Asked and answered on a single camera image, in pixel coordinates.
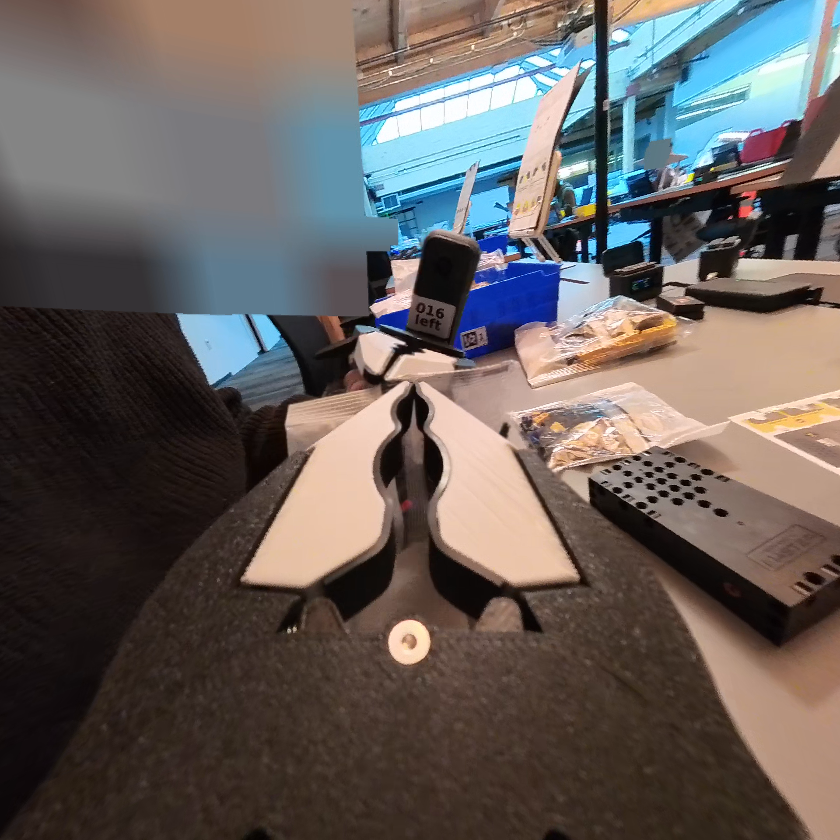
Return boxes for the yellow grey sticker sheet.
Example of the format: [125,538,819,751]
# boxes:
[728,388,840,470]

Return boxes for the black perforated block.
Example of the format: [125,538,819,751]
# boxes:
[587,446,840,647]

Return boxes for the black upright holder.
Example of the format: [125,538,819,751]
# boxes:
[697,239,742,280]

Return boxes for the clear bag of yellow beams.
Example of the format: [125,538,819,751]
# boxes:
[514,295,678,389]

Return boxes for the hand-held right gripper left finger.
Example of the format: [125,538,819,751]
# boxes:
[240,381,417,614]

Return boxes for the clear bag blue yellow parts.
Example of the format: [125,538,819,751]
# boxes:
[508,382,729,472]

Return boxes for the document stand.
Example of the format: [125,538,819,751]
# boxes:
[784,85,840,185]

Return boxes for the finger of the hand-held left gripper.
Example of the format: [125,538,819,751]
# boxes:
[351,331,411,387]
[387,351,475,385]

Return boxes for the black office chair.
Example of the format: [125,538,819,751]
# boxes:
[269,315,345,398]

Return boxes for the black pole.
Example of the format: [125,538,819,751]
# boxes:
[592,0,613,263]

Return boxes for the dark grey mat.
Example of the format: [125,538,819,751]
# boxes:
[774,272,840,303]

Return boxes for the clear bag of tan parts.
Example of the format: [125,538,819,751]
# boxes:
[371,249,509,316]

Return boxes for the blue plastic bin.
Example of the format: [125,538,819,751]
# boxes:
[392,236,562,361]

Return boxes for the black charger case with display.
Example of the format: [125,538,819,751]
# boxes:
[602,241,662,303]

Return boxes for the clear bag of dark parts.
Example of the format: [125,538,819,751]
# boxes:
[285,384,460,549]

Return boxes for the small paper sign on stand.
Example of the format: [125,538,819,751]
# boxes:
[453,161,481,238]

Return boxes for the red bag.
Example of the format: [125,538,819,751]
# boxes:
[738,120,805,165]

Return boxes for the person's left forearm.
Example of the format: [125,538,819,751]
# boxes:
[217,386,309,493]

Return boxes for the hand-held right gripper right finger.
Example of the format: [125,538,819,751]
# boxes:
[416,382,583,618]

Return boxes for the flat black device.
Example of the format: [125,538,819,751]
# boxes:
[686,279,824,312]

